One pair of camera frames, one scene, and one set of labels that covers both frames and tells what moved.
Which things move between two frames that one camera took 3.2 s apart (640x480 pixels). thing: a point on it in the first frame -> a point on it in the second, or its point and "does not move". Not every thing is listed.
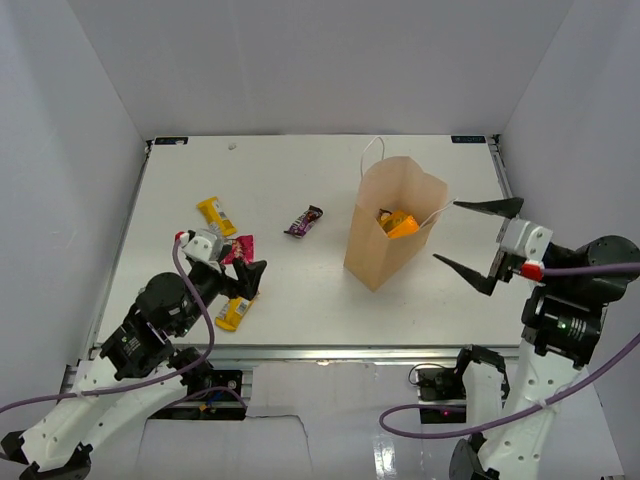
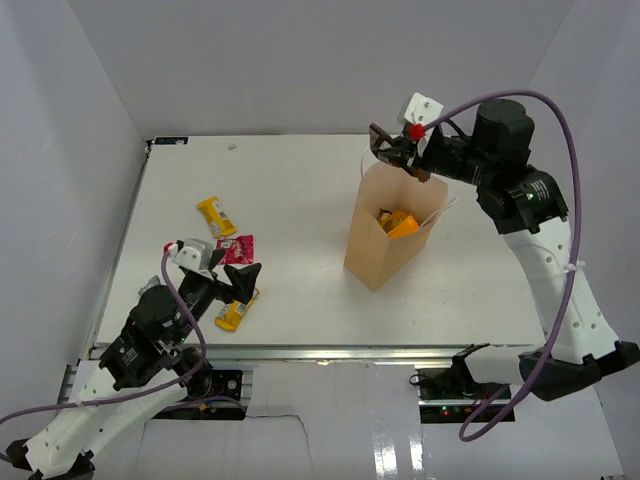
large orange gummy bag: x=398 y=223 does not move
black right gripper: x=503 y=266 -> x=414 y=152
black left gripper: x=246 y=284 does not move
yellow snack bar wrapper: x=231 y=313 does not move
